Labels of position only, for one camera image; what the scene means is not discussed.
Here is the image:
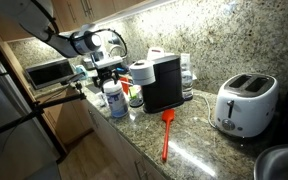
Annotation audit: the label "blue sponge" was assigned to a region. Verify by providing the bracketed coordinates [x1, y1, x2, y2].
[115, 67, 130, 75]

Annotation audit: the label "white Lysol wipes canister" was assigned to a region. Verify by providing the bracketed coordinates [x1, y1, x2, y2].
[102, 79, 130, 119]

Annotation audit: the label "black and white coffee machine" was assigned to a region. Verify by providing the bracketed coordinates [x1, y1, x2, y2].
[129, 54, 185, 114]

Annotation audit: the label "chrome sink faucet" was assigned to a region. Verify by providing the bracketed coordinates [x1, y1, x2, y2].
[109, 44, 125, 58]

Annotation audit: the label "white two-slot toaster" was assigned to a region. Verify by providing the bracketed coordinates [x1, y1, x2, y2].
[214, 72, 280, 138]

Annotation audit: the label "long steel cabinet handle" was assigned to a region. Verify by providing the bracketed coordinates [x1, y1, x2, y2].
[87, 109, 99, 130]

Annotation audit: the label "wooden base cabinets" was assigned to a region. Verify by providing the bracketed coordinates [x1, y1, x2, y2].
[37, 88, 167, 180]

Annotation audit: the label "short steel cabinet handle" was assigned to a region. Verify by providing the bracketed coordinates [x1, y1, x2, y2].
[140, 162, 149, 180]
[134, 159, 143, 180]

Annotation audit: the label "teal sponge holder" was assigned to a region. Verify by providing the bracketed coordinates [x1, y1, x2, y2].
[74, 64, 89, 80]

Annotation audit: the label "clear glass cup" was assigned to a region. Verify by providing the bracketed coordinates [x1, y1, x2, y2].
[129, 84, 144, 101]

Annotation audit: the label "pink-topped white appliance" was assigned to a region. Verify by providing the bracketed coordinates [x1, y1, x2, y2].
[146, 46, 166, 62]

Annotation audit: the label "round slotted drip tray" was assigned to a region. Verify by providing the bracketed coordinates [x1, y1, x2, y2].
[129, 97, 145, 108]

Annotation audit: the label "black camera tripod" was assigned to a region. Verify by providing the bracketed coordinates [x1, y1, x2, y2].
[0, 79, 88, 148]

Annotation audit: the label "steel frying pan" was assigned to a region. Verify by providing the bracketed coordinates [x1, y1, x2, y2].
[253, 143, 288, 180]

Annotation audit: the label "white plastic bag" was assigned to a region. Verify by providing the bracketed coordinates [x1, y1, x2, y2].
[95, 91, 109, 108]

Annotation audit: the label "wooden wall cabinets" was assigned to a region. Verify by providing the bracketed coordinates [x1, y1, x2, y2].
[0, 0, 158, 43]

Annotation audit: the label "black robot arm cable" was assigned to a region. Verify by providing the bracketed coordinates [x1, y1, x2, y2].
[30, 0, 129, 58]

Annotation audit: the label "red silicone spatula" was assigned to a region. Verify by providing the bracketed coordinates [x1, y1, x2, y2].
[161, 108, 176, 162]

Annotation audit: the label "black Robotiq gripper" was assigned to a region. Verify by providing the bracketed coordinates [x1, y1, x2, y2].
[92, 66, 122, 91]

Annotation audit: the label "white toaster cable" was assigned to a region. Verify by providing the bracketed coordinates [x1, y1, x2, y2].
[193, 92, 218, 129]

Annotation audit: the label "clear plastic water bottle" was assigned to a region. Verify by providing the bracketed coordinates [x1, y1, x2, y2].
[179, 52, 195, 102]

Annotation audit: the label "stainless steel fridge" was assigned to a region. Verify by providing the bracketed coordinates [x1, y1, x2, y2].
[0, 33, 63, 180]

